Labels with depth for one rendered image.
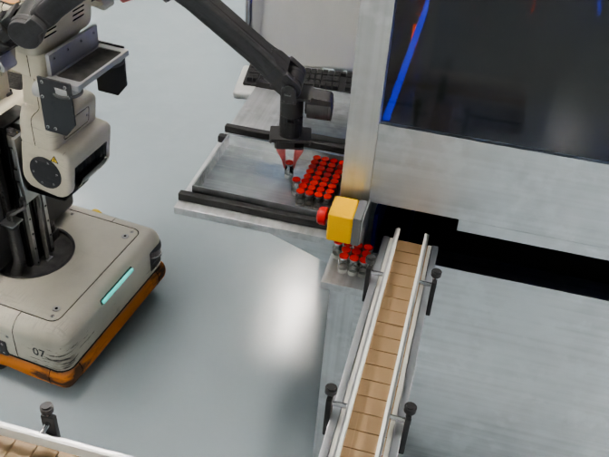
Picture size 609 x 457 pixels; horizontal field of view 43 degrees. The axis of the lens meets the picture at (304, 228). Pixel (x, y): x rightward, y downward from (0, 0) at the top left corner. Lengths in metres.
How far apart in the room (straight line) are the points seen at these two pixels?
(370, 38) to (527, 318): 0.75
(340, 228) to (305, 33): 1.16
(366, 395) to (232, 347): 1.39
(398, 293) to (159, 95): 2.81
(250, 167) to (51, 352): 0.89
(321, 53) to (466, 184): 1.18
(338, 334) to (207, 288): 1.09
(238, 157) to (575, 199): 0.88
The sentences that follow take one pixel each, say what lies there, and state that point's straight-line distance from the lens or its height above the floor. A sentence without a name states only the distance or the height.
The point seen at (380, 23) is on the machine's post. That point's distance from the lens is 1.51.
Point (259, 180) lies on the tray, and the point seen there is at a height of 0.88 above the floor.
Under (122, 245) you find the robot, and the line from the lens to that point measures 2.75.
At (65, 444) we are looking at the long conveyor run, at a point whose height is 0.97.
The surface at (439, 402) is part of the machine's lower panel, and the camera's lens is 2.09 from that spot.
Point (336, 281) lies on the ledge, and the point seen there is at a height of 0.88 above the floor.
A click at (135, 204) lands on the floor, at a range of 3.42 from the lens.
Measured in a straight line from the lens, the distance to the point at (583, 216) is 1.68.
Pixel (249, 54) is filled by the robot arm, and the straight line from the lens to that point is 1.78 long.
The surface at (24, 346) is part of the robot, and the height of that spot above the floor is 0.19.
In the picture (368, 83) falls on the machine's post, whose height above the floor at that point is 1.29.
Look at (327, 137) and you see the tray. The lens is 2.12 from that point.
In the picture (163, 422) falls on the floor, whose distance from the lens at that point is 2.55.
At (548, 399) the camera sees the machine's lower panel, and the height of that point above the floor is 0.54.
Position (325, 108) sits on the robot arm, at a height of 1.11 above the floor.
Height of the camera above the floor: 2.00
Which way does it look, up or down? 38 degrees down
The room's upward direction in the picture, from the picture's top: 4 degrees clockwise
